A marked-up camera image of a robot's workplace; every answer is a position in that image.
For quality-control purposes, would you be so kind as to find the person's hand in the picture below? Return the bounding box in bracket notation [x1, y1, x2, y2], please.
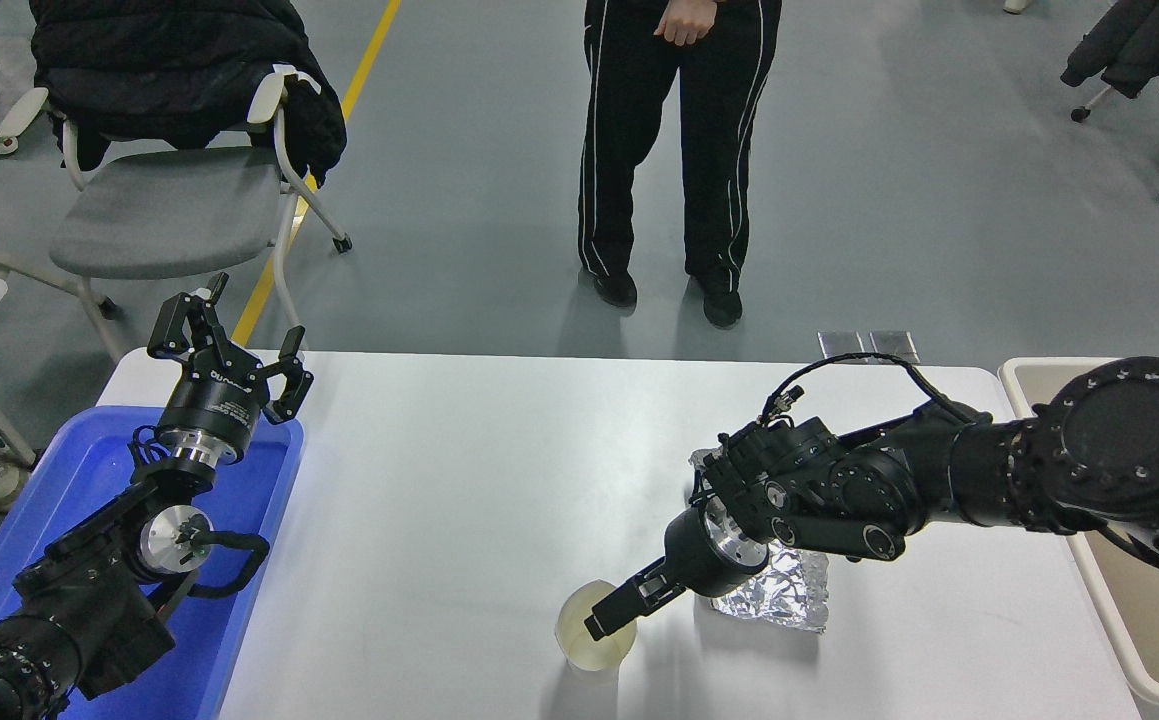
[656, 0, 718, 47]

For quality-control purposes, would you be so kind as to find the blue plastic tray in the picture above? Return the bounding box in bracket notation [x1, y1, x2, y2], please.
[0, 405, 305, 720]

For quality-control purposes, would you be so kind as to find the crumpled silver foil tray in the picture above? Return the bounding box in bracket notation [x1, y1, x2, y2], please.
[689, 448, 830, 635]

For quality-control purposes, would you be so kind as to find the black padded jacket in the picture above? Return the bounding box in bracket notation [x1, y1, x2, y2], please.
[29, 0, 348, 188]

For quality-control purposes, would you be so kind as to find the pale paper cup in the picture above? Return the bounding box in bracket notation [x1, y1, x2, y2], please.
[554, 580, 638, 673]

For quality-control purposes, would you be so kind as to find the grey seat white frame chair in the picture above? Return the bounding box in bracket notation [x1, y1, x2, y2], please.
[0, 65, 355, 363]

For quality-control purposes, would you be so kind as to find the large pale plastic bin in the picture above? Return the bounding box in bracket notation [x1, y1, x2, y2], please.
[999, 357, 1159, 709]

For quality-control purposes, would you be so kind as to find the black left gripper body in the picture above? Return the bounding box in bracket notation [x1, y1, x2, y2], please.
[156, 358, 267, 448]

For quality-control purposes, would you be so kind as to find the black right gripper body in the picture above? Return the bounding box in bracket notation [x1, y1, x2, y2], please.
[664, 507, 740, 599]

